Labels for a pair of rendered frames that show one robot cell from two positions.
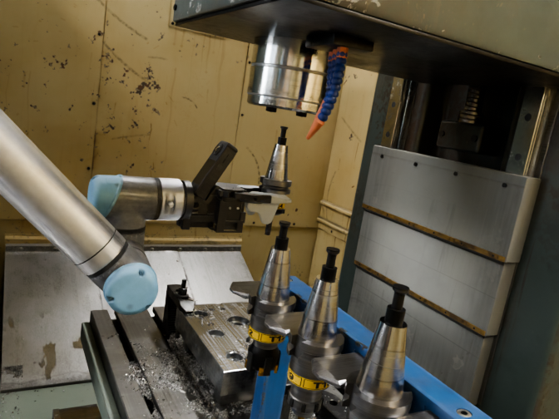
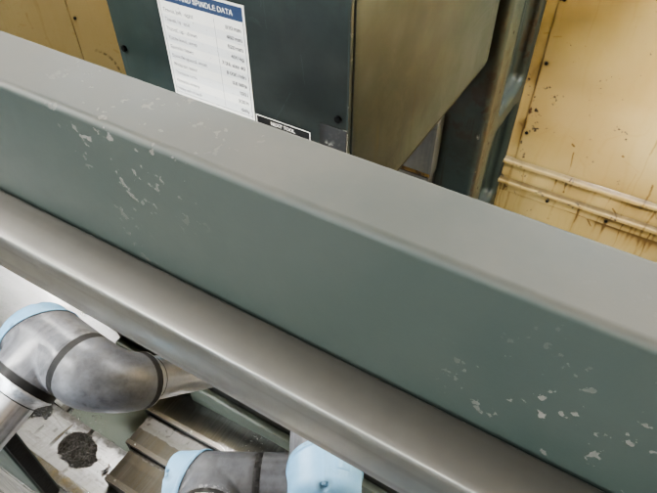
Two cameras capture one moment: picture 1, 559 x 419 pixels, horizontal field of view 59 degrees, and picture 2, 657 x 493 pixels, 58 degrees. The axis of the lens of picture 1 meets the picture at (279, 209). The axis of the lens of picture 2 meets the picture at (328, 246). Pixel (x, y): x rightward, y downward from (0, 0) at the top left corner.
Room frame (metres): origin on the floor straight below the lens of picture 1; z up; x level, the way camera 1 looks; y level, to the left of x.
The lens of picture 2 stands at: (-0.01, 0.40, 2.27)
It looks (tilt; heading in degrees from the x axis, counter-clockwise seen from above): 45 degrees down; 331
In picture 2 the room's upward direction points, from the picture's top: straight up
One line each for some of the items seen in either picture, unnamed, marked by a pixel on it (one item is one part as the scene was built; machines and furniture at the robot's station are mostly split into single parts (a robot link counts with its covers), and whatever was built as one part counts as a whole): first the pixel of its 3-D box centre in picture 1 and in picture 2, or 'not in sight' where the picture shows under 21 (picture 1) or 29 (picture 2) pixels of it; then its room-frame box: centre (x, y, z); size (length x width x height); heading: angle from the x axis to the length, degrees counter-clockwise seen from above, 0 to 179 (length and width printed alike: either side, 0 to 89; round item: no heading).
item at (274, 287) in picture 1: (276, 272); not in sight; (0.62, -0.01, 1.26); 0.04 x 0.04 x 0.07
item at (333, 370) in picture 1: (343, 369); not in sight; (0.48, -0.09, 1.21); 0.07 x 0.05 x 0.01; 120
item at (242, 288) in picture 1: (254, 289); not in sight; (0.67, 0.02, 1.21); 0.07 x 0.05 x 0.01; 120
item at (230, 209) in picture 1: (211, 204); not in sight; (0.90, 0.13, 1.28); 0.12 x 0.08 x 0.09; 120
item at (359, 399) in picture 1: (376, 399); not in sight; (0.43, -0.12, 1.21); 0.06 x 0.06 x 0.03
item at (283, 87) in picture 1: (291, 77); not in sight; (0.96, 0.02, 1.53); 0.16 x 0.16 x 0.12
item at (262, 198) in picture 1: (247, 196); not in sight; (0.90, 0.06, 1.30); 0.09 x 0.05 x 0.02; 107
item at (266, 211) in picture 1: (269, 209); not in sight; (0.92, 0.02, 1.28); 0.09 x 0.03 x 0.06; 107
